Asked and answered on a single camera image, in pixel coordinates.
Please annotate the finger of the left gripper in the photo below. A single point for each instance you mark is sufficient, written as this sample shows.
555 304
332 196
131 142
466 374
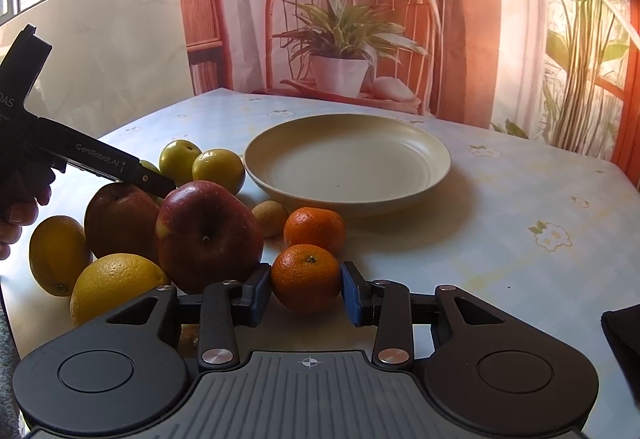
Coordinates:
157 185

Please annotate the small tan longan fruit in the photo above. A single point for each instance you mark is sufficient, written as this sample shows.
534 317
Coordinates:
271 217

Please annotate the green apple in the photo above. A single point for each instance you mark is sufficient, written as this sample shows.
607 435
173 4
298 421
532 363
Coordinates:
176 160

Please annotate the dull brownish red apple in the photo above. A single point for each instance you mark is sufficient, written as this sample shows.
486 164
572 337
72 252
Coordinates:
121 218

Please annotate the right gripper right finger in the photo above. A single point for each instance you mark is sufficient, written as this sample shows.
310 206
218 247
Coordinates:
392 309

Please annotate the floral blue tablecloth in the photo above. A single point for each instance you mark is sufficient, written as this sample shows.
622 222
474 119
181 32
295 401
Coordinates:
549 236

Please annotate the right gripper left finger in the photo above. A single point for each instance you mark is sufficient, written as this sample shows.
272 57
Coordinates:
219 310

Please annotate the yellow lemon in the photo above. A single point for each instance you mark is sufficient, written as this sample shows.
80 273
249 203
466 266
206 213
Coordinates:
58 252
109 282

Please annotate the small orange mandarin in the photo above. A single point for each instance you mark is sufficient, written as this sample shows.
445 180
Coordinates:
316 226

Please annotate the printed room backdrop cloth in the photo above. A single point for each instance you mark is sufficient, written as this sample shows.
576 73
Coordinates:
559 72

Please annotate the cream round plate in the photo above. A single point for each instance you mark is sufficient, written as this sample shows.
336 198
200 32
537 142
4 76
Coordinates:
357 165

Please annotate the person left hand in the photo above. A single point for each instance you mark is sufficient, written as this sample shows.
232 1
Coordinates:
15 213

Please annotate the pale yellow-green apple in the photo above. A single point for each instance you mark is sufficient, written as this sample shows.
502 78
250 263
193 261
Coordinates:
150 166

